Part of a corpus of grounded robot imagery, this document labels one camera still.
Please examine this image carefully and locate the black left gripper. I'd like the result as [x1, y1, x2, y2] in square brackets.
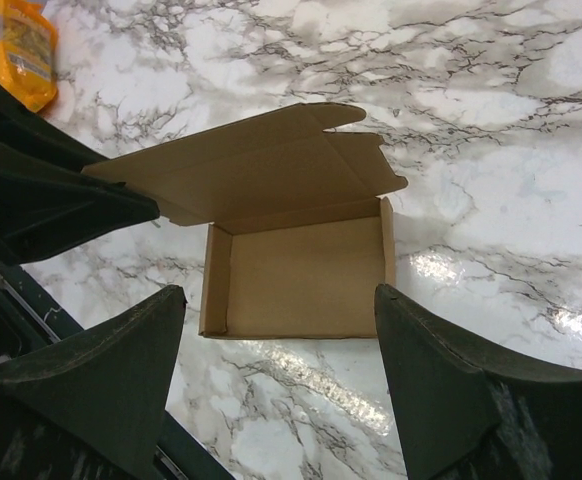
[0, 86, 159, 266]

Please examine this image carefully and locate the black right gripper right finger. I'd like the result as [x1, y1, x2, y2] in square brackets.
[374, 284, 582, 479]

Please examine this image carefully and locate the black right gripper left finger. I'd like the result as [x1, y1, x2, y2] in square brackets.
[0, 285, 186, 479]

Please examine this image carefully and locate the brown cardboard box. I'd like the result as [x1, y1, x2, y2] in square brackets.
[84, 102, 407, 340]

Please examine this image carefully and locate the orange gummy candy bag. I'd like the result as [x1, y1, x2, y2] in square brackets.
[0, 0, 58, 113]

